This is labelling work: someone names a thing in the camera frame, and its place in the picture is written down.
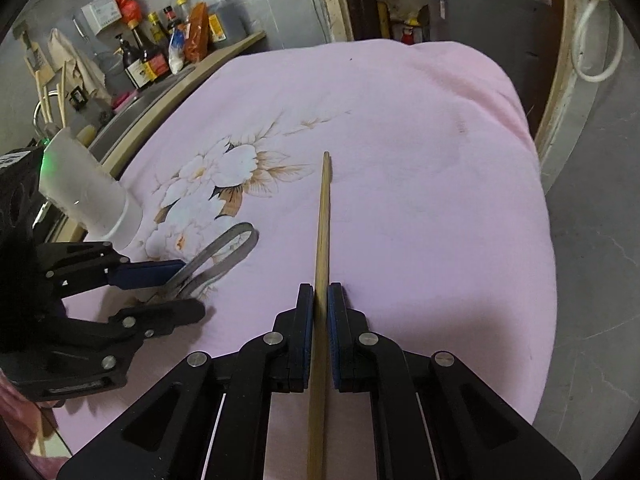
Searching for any dark grey fridge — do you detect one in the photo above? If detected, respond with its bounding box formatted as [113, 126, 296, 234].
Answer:
[444, 0, 554, 57]

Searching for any red plastic bag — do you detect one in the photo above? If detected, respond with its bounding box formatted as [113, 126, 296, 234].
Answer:
[113, 0, 144, 24]

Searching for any metal spoon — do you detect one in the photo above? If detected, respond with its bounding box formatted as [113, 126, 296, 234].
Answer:
[144, 221, 260, 307]

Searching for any metal sink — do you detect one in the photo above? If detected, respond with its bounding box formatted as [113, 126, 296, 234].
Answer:
[89, 65, 197, 147]

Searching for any white cable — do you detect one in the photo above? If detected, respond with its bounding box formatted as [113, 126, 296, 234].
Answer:
[569, 0, 624, 84]

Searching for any pink floral blanket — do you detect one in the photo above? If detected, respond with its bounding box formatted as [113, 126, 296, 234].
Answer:
[29, 40, 559, 480]

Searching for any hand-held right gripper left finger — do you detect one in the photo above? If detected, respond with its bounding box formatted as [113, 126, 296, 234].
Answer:
[56, 283, 314, 480]

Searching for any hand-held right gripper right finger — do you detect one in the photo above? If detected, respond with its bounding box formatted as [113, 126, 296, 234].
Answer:
[327, 283, 584, 480]

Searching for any white perforated utensil holder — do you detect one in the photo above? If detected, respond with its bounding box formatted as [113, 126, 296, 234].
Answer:
[38, 127, 145, 252]

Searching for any white wall box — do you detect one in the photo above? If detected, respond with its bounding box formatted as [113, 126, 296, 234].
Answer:
[80, 0, 124, 36]

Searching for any beige hanging rag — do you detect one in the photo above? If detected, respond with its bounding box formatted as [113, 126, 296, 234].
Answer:
[47, 27, 109, 106]

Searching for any white seasoning packet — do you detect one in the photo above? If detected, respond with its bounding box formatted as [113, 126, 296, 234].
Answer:
[167, 27, 189, 74]

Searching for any dark bottle white label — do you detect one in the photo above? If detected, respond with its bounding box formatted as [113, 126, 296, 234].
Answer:
[114, 32, 156, 92]

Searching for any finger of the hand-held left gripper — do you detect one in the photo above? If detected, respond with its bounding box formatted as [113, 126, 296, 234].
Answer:
[31, 241, 187, 302]
[60, 297, 207, 357]

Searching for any dark bottle red label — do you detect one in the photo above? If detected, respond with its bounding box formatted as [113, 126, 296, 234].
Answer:
[127, 19, 171, 84]

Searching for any orange seasoning packet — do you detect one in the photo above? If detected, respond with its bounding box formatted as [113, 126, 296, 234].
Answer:
[182, 2, 211, 64]

